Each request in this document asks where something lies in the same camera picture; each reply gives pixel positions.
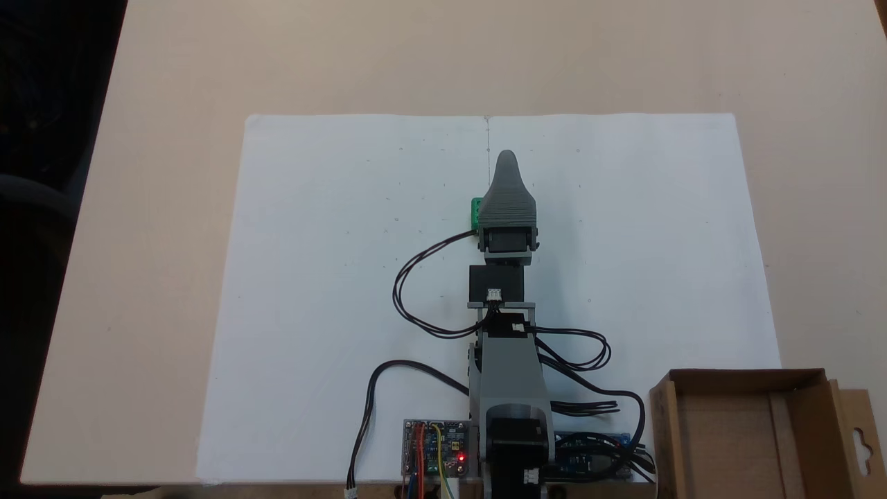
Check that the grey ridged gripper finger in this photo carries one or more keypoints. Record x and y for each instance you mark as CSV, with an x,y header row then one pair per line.
x,y
508,201

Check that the green dice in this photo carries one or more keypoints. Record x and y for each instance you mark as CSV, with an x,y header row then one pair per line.
x,y
475,211

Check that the white paper sheet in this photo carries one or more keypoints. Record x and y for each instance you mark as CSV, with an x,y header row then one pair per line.
x,y
332,277
658,242

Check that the blue circuit board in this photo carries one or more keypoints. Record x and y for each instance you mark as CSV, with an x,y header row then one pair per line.
x,y
589,457

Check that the brown cardboard box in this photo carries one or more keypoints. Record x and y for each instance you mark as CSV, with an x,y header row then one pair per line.
x,y
727,430

